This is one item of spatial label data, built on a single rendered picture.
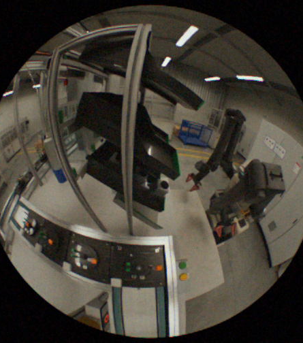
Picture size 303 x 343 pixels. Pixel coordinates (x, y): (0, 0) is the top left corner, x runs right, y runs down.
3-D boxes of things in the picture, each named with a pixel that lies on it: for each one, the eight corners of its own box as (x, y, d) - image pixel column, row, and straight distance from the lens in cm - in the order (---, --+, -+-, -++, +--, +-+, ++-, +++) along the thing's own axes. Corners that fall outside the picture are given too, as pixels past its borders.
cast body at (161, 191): (161, 192, 41) (172, 182, 37) (161, 201, 39) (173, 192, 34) (142, 184, 38) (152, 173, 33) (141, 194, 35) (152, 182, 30)
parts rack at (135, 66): (137, 192, 82) (151, 72, 53) (135, 237, 66) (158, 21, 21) (112, 190, 85) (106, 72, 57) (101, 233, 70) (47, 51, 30)
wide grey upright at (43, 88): (60, 162, 148) (54, 52, 152) (56, 167, 143) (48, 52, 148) (58, 162, 151) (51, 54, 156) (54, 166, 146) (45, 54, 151)
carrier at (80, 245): (112, 241, 57) (106, 237, 45) (109, 284, 59) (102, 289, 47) (73, 231, 67) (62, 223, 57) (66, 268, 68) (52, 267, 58)
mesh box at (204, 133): (198, 141, 582) (203, 124, 565) (206, 149, 512) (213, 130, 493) (177, 137, 524) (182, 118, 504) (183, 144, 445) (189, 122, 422)
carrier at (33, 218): (47, 219, 83) (36, 209, 75) (38, 250, 84) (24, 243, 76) (32, 209, 102) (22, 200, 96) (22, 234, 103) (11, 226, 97)
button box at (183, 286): (182, 258, 66) (187, 258, 60) (186, 289, 70) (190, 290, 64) (171, 260, 64) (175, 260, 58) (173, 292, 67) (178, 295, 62)
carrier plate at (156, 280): (161, 245, 58) (162, 244, 56) (164, 285, 59) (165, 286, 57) (115, 242, 57) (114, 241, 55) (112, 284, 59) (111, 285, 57)
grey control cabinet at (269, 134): (239, 181, 413) (267, 125, 391) (250, 198, 390) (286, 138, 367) (231, 181, 368) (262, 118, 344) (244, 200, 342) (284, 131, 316)
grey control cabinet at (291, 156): (248, 194, 393) (283, 135, 370) (261, 218, 382) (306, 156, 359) (242, 197, 345) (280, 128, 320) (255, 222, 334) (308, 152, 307)
